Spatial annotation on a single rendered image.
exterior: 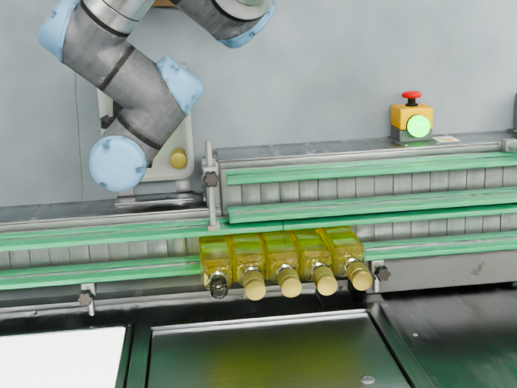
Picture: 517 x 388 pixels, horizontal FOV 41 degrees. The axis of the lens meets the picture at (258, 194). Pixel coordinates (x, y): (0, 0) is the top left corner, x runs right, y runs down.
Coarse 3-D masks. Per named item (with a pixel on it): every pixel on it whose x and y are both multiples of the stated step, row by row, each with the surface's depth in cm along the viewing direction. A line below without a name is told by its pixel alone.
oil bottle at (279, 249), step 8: (264, 232) 129; (272, 232) 129; (280, 232) 129; (288, 232) 129; (264, 240) 126; (272, 240) 125; (280, 240) 125; (288, 240) 124; (264, 248) 123; (272, 248) 121; (280, 248) 121; (288, 248) 120; (272, 256) 118; (280, 256) 118; (288, 256) 118; (296, 256) 118; (272, 264) 117; (280, 264) 117; (288, 264) 117; (296, 264) 118; (272, 272) 118; (296, 272) 118; (272, 280) 118
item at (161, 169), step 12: (108, 108) 135; (180, 132) 142; (168, 144) 142; (180, 144) 142; (192, 144) 136; (156, 156) 142; (168, 156) 143; (192, 156) 136; (156, 168) 141; (168, 168) 140; (192, 168) 137; (144, 180) 136; (156, 180) 137
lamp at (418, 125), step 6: (408, 120) 140; (414, 120) 138; (420, 120) 138; (426, 120) 138; (408, 126) 139; (414, 126) 138; (420, 126) 138; (426, 126) 138; (414, 132) 138; (420, 132) 138; (426, 132) 139
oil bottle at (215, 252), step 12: (204, 240) 127; (216, 240) 127; (204, 252) 122; (216, 252) 121; (228, 252) 121; (204, 264) 117; (216, 264) 117; (228, 264) 117; (204, 276) 117; (228, 276) 117; (204, 288) 118; (228, 288) 118
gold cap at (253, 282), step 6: (246, 276) 113; (252, 276) 112; (258, 276) 112; (246, 282) 111; (252, 282) 110; (258, 282) 110; (246, 288) 110; (252, 288) 110; (258, 288) 110; (264, 288) 110; (246, 294) 110; (252, 294) 110; (258, 294) 110; (264, 294) 110
